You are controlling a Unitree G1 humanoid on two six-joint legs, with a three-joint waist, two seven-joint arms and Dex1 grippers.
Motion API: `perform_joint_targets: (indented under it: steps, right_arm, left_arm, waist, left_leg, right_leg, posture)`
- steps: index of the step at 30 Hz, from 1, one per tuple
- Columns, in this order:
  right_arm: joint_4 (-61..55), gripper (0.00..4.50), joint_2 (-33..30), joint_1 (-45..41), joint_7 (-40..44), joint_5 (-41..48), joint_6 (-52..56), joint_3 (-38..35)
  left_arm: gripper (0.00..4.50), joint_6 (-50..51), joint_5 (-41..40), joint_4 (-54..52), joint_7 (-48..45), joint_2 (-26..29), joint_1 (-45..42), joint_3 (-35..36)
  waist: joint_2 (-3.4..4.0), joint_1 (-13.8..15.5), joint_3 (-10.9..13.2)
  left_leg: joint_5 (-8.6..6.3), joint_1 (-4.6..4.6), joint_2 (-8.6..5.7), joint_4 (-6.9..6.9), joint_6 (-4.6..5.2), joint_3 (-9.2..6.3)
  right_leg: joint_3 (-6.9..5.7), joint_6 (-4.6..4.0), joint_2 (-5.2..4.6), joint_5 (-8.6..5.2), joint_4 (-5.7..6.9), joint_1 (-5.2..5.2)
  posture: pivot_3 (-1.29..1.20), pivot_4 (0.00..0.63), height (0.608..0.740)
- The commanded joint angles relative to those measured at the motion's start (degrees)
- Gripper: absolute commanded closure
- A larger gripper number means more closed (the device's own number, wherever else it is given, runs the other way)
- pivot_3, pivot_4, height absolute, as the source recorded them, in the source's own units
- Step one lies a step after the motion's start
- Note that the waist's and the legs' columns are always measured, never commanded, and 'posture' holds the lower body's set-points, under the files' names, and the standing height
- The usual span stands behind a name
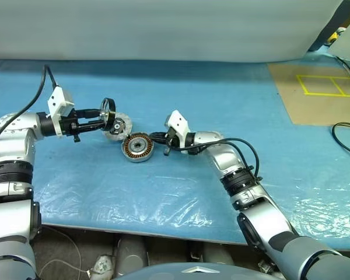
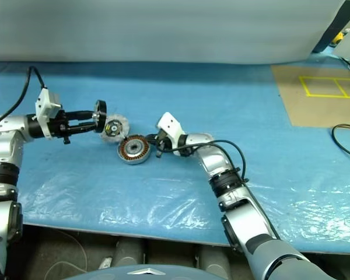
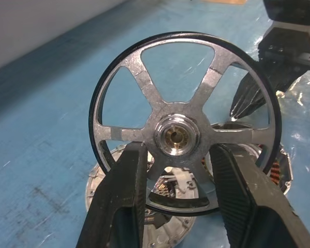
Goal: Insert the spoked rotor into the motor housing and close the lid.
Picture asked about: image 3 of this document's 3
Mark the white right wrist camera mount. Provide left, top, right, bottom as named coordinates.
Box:
left=262, top=0, right=310, bottom=36

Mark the silver spoked wheel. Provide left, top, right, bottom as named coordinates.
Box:
left=88, top=31, right=283, bottom=216

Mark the round ribbed silver motor cover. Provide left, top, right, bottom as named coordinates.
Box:
left=85, top=143, right=198, bottom=248

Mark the copper wound stator disc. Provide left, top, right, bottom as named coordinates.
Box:
left=209, top=122, right=293, bottom=196

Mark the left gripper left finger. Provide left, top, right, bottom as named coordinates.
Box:
left=77, top=143, right=149, bottom=248

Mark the blue plastic table sheet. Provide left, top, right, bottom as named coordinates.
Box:
left=0, top=0, right=310, bottom=248

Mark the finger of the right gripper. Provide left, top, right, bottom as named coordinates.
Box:
left=229, top=60, right=304, bottom=121

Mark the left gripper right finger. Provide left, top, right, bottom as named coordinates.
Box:
left=209, top=144, right=310, bottom=248

